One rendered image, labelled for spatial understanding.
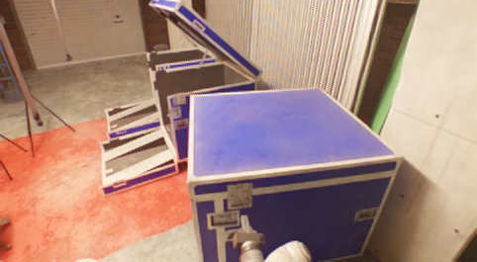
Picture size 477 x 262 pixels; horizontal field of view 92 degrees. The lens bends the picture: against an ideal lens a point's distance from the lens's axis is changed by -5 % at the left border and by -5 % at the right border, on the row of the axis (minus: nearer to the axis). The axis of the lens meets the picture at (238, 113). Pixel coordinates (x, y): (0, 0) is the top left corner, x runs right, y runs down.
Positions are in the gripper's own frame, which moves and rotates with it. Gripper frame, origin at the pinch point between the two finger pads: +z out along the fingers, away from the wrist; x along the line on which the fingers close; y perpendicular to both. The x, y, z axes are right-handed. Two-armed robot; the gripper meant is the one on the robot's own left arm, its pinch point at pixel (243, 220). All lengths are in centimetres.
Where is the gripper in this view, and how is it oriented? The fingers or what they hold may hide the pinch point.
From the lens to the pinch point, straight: 124.9
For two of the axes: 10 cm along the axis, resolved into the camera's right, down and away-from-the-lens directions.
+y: 2.9, -8.7, -4.1
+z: -1.6, -4.6, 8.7
